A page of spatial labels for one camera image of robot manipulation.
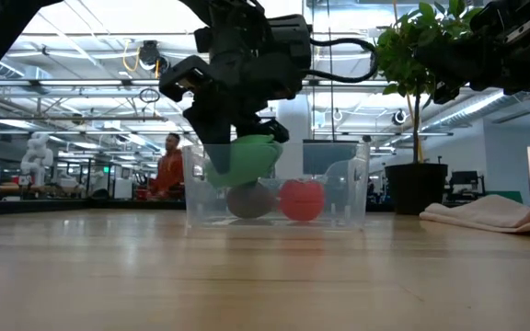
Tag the person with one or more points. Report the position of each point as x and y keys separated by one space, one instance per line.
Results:
x=170 y=170

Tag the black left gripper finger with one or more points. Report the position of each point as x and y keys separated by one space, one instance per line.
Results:
x=269 y=129
x=216 y=133

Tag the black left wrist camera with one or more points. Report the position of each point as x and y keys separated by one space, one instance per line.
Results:
x=184 y=78

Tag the white humanoid robot figure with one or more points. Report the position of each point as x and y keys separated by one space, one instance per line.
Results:
x=36 y=158

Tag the black computer monitor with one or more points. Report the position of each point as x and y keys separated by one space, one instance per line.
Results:
x=330 y=157

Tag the brown toy kiwi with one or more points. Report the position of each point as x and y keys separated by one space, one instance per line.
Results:
x=250 y=201

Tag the red toy tomato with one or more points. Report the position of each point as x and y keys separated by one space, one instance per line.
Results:
x=302 y=201

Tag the black plant pot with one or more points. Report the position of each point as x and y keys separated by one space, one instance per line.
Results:
x=416 y=188

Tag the clear plastic storage container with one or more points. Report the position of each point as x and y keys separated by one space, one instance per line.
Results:
x=343 y=202

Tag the green leafy potted tree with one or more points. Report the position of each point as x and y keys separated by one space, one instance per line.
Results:
x=403 y=55

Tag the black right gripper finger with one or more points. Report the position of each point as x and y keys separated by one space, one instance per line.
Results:
x=449 y=64

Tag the folded beige towel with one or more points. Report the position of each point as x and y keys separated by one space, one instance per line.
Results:
x=490 y=213

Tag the black ceiling spotlight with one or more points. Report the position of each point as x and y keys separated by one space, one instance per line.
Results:
x=399 y=117
x=150 y=57

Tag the green toy corn cob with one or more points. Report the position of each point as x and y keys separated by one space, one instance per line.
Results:
x=246 y=158

